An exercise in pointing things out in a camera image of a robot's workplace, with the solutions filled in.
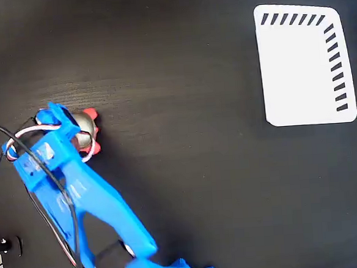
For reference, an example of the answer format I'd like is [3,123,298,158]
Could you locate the red turtle toy silver shell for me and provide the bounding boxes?
[35,106,103,159]

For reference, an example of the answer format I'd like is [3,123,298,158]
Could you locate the white card with black stripes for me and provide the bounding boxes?
[252,0,357,129]

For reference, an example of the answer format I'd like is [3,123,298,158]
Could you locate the black table clamp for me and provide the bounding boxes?
[0,235,25,268]

